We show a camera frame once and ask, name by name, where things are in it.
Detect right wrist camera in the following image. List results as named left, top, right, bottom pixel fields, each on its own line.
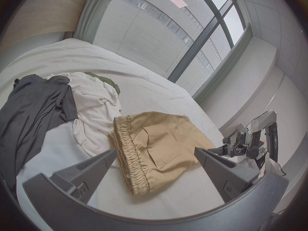
left=222, top=130, right=248, bottom=145

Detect white garment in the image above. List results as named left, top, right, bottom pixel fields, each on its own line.
left=45, top=71, right=122, bottom=157

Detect black garment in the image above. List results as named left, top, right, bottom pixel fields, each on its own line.
left=0, top=74, right=79, bottom=194

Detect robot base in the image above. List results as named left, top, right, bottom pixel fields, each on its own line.
left=263, top=208, right=289, bottom=229

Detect tan shorts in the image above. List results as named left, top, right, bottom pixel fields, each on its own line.
left=107, top=111, right=217, bottom=197

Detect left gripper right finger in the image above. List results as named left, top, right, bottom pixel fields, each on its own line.
left=194, top=147, right=261, bottom=204

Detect grey-green curtain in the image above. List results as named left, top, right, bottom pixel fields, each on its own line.
left=72, top=0, right=126, bottom=45
left=192, top=24, right=253, bottom=104

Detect bed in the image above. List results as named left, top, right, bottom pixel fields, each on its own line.
left=0, top=0, right=226, bottom=216

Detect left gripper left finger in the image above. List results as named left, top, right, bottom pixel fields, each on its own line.
left=51, top=149, right=118, bottom=204

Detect green garment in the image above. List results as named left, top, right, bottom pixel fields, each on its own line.
left=84, top=71, right=120, bottom=96

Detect pale grey garment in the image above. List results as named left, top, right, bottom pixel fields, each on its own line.
left=16, top=121, right=113, bottom=175

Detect window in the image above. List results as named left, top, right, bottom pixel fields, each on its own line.
left=93, top=0, right=247, bottom=97

